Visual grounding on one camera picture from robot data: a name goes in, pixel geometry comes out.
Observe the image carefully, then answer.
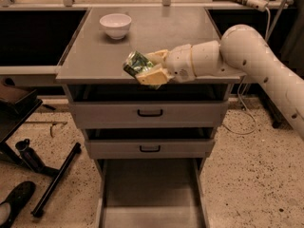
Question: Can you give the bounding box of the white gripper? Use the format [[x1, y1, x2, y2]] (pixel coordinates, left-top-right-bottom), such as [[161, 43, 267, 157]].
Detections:
[[136, 44, 196, 86]]

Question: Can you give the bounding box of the green soda can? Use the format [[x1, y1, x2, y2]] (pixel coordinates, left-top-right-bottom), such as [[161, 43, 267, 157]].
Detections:
[[123, 51, 154, 78]]

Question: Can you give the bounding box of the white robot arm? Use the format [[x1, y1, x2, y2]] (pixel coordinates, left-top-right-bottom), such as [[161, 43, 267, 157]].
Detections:
[[136, 25, 304, 139]]

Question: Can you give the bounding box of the grey drawer cabinet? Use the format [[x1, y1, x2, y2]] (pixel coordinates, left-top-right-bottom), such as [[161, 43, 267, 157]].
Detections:
[[56, 5, 238, 228]]

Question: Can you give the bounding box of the middle grey drawer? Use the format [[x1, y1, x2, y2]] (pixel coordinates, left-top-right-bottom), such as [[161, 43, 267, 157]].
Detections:
[[85, 139, 215, 159]]

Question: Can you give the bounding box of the grey drawer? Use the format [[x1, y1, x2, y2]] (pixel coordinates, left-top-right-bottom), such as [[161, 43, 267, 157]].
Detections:
[[69, 102, 228, 129], [94, 159, 210, 228], [85, 139, 215, 159]]

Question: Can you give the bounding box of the top grey drawer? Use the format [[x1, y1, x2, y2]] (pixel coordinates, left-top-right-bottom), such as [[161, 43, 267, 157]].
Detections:
[[69, 102, 228, 129]]

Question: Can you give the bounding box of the bottom grey drawer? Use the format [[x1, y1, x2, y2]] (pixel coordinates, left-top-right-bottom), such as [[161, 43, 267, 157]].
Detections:
[[94, 159, 210, 228]]

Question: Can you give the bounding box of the white ceramic bowl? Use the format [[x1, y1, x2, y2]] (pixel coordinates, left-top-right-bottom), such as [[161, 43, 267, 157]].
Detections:
[[100, 13, 132, 40]]

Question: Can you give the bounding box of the dark cabinet at right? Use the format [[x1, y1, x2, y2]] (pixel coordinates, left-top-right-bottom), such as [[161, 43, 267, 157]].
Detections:
[[262, 0, 304, 130]]

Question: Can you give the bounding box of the dark side table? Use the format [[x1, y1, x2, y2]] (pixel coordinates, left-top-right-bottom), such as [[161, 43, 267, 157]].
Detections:
[[0, 78, 39, 142]]

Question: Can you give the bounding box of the black metal stand base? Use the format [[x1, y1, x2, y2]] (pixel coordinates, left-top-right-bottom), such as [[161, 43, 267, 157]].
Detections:
[[0, 139, 81, 218]]

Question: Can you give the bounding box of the black shoe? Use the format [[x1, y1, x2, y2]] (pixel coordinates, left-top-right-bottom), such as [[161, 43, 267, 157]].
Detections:
[[0, 181, 36, 228]]

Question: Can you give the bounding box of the grey metal workbench frame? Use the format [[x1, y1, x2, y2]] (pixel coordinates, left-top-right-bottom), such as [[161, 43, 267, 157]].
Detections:
[[0, 0, 298, 87]]

